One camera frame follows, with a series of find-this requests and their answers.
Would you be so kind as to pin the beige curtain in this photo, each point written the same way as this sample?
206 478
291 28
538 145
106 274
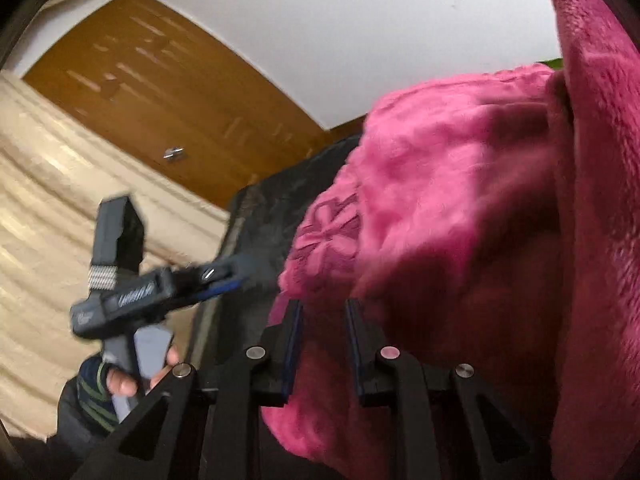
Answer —
54 173

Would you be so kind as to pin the dark grey table cloth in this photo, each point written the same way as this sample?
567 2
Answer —
263 222

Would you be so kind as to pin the person left hand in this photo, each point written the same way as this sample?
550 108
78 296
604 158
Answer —
119 383

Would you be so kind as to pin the pink fleece garment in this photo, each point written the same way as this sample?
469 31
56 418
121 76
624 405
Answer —
488 219

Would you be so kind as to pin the wooden door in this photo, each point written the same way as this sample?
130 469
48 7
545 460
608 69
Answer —
163 90

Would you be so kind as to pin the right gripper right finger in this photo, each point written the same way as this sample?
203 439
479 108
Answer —
447 424

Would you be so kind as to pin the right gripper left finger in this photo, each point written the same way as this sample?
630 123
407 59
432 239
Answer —
205 425

